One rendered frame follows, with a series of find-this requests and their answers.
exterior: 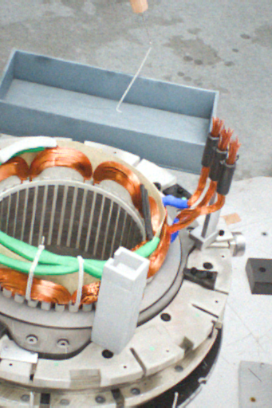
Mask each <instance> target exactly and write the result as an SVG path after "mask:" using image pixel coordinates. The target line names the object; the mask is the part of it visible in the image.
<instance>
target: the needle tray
mask: <svg viewBox="0 0 272 408"><path fill-rule="evenodd" d="M134 76H135V75H134V73H126V72H121V71H116V70H113V69H105V68H101V67H100V66H95V65H88V64H84V63H79V62H75V61H71V60H66V59H61V58H58V57H50V56H49V55H45V54H40V53H33V52H28V51H24V49H15V48H12V50H11V54H10V56H9V59H8V61H7V63H6V67H4V69H3V71H2V75H1V77H0V133H2V134H6V135H10V136H14V137H18V138H20V137H36V136H48V137H51V138H53V137H63V139H72V141H75V142H78V143H84V142H85V141H89V142H93V143H100V144H104V146H108V147H113V148H116V149H119V150H122V151H126V152H129V153H131V154H133V155H134V156H137V157H140V162H141V161H142V160H143V159H145V160H147V161H149V162H151V163H154V164H155V165H156V166H157V167H160V168H164V169H168V170H174V171H181V172H185V173H189V174H194V175H200V172H201V169H202V165H201V163H200V162H201V158H202V155H203V152H204V148H205V143H206V140H207V133H208V132H211V131H212V125H213V123H212V116H214V117H215V113H217V107H218V101H219V91H215V90H210V89H205V88H197V87H193V86H189V85H184V84H180V83H175V82H171V81H168V80H160V79H155V78H151V77H145V76H139V75H137V76H136V78H135V80H134V81H133V83H132V80H133V78H134ZM131 83H132V85H131V87H130V89H129V90H128V92H127V93H126V94H125V96H124V99H123V100H122V102H121V103H120V101H121V99H122V97H123V95H124V93H125V92H126V91H127V88H128V87H129V85H130V84H131ZM119 103H120V106H119V108H118V106H117V105H118V104H119ZM116 108H118V110H120V111H122V112H118V111H117V110H116Z"/></svg>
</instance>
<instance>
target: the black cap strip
mask: <svg viewBox="0 0 272 408"><path fill-rule="evenodd" d="M245 269H246V274H247V279H248V283H249V287H250V290H251V295H264V296H272V259H267V258H251V257H248V259H247V263H246V267H245Z"/></svg>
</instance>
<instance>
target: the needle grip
mask: <svg viewBox="0 0 272 408"><path fill-rule="evenodd" d="M129 1H130V3H131V7H132V11H133V12H134V13H135V14H136V13H143V12H144V11H145V10H147V9H148V3H147V0H129Z"/></svg>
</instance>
